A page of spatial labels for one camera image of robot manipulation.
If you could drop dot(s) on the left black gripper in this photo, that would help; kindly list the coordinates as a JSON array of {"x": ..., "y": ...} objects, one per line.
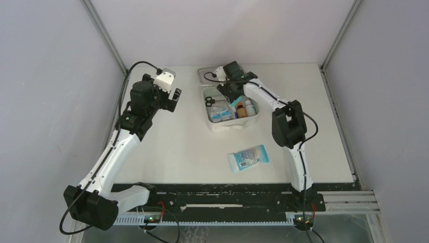
[{"x": 168, "y": 103}]

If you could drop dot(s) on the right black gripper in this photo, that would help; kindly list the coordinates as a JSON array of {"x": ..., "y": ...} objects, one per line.
[{"x": 222, "y": 88}]

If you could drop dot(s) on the small teal mask packet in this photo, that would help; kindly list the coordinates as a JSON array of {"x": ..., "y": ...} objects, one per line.
[{"x": 235, "y": 102}]

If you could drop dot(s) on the black handled scissors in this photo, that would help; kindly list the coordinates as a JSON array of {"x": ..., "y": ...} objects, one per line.
[{"x": 210, "y": 101}]

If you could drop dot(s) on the bag of blue packets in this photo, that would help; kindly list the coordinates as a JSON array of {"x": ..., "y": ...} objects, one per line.
[{"x": 226, "y": 115}]

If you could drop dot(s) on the brown bottle orange cap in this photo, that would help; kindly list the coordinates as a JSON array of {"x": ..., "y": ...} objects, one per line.
[{"x": 241, "y": 111}]

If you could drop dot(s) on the white medicine kit case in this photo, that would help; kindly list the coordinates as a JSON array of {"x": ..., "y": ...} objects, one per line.
[{"x": 207, "y": 79}]

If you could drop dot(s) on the clear bag white gauze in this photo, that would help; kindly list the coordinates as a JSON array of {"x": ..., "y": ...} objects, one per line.
[{"x": 215, "y": 114}]

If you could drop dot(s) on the white plastic bottle green label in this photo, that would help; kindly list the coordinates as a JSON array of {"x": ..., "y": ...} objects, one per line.
[{"x": 250, "y": 109}]

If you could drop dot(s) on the large blue white pouch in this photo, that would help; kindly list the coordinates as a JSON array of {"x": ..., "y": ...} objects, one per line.
[{"x": 245, "y": 159}]

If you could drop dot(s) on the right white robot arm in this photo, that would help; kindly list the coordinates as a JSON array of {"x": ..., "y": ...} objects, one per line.
[{"x": 288, "y": 122}]

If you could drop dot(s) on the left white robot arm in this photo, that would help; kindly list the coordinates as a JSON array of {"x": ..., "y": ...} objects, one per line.
[{"x": 92, "y": 201}]

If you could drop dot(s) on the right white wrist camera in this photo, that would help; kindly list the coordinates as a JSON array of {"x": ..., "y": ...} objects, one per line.
[{"x": 220, "y": 74}]

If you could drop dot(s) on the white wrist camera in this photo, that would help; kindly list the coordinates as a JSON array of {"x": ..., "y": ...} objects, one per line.
[
  {"x": 165, "y": 79},
  {"x": 220, "y": 74}
]

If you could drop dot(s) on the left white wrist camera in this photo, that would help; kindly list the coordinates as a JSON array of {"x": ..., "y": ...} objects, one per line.
[{"x": 165, "y": 79}]

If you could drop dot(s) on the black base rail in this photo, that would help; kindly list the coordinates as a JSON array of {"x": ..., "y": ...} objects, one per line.
[{"x": 235, "y": 203}]

